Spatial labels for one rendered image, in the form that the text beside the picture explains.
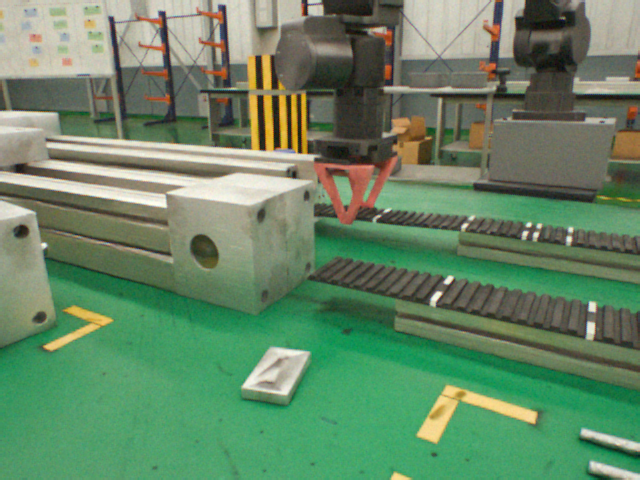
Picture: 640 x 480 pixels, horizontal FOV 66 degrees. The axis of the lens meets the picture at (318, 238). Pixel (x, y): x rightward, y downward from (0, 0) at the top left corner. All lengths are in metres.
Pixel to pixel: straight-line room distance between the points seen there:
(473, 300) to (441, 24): 8.14
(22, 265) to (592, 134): 0.82
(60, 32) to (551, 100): 5.83
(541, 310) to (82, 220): 0.42
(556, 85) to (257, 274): 0.71
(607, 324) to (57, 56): 6.28
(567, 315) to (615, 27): 7.72
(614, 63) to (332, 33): 7.55
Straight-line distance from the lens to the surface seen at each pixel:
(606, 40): 8.04
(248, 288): 0.41
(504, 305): 0.38
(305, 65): 0.50
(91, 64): 6.20
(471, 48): 8.30
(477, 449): 0.30
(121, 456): 0.30
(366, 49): 0.56
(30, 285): 0.43
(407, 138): 5.63
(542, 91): 0.99
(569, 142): 0.94
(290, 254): 0.44
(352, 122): 0.56
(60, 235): 0.58
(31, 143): 0.74
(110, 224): 0.51
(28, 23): 6.63
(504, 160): 0.96
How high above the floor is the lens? 0.97
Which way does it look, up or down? 19 degrees down
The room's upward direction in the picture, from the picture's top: 1 degrees counter-clockwise
